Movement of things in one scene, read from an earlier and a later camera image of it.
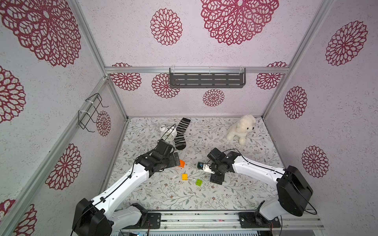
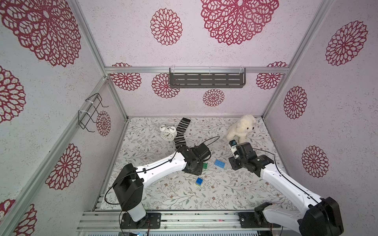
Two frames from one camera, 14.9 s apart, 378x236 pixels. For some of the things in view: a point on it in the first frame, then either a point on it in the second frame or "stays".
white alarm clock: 168,133 stays
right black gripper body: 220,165 → 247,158
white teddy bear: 245,125 stays
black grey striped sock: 180,143 stays
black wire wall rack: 90,111 stays
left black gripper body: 170,162 → 197,170
